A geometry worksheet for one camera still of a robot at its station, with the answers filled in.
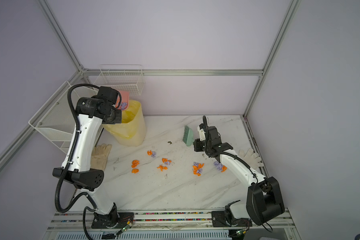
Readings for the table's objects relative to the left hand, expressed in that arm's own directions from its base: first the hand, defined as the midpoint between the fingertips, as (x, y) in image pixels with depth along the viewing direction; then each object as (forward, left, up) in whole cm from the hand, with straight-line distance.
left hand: (111, 120), depth 72 cm
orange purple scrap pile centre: (-10, -45, -32) cm, 56 cm away
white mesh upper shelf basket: (+2, +27, +2) cm, 27 cm away
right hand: (-1, -42, -17) cm, 45 cm away
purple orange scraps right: (-9, -59, -31) cm, 67 cm away
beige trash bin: (+6, -5, -16) cm, 18 cm away
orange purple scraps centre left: (-4, -24, -33) cm, 42 cm away
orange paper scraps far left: (-6, -5, -33) cm, 34 cm away
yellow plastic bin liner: (+6, -5, -15) cm, 17 cm away
